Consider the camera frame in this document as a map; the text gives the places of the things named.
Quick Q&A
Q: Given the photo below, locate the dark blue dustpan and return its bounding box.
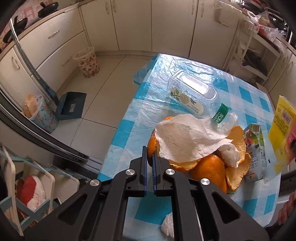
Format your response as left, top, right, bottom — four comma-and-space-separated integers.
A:
55, 91, 87, 121

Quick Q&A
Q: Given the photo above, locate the floral waste basket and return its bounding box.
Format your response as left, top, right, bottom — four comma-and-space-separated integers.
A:
73, 47, 100, 78

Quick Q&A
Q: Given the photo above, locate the red white cloth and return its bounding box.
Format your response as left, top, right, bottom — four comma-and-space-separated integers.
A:
16, 175, 46, 211

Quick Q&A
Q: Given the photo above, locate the clear plastic bottle green label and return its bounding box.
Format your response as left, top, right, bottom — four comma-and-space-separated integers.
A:
166, 70, 238, 132

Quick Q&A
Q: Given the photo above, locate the white corner shelf rack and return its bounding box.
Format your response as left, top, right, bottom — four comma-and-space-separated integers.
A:
225, 19, 281, 84

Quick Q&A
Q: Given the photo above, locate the green drink carton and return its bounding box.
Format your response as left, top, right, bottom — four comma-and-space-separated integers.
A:
243, 123, 267, 183

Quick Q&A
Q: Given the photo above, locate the person's right hand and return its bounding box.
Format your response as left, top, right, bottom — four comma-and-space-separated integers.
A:
277, 192, 295, 225

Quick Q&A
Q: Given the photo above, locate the yellow red tape package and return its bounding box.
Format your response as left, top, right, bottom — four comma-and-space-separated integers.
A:
268, 96, 295, 175

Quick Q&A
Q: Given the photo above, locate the large white paper towel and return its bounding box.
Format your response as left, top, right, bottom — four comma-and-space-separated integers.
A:
154, 114, 232, 163

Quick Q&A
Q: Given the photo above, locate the black kettle on counter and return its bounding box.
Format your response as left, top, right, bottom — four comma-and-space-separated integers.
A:
38, 2, 59, 19

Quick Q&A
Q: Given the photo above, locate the white tissue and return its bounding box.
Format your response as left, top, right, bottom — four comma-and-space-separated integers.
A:
161, 212, 174, 238

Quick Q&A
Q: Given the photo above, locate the floral bucket with bag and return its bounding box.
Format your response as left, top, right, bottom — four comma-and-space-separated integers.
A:
22, 94, 59, 133

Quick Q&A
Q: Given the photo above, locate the orange peel pile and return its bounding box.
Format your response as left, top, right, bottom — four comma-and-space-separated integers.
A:
147, 126, 251, 192

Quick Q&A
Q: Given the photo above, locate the blue white checkered tablecloth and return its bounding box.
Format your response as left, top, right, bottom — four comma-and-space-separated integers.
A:
98, 54, 274, 240

